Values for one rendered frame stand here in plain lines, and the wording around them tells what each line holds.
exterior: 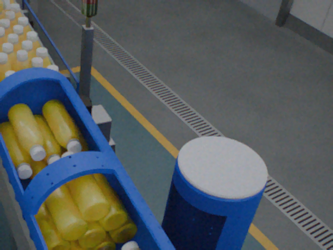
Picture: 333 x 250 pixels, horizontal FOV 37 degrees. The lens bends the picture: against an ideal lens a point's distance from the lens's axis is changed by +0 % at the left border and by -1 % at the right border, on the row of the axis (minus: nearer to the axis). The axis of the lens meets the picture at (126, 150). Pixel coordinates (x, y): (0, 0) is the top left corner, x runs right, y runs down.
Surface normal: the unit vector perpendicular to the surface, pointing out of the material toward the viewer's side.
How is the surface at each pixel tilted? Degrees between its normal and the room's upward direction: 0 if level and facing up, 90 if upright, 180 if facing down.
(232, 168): 0
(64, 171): 21
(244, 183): 0
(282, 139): 0
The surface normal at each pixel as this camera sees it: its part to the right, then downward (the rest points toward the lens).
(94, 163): 0.26, -0.78
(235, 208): 0.21, 0.66
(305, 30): -0.79, 0.10
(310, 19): -0.84, 0.29
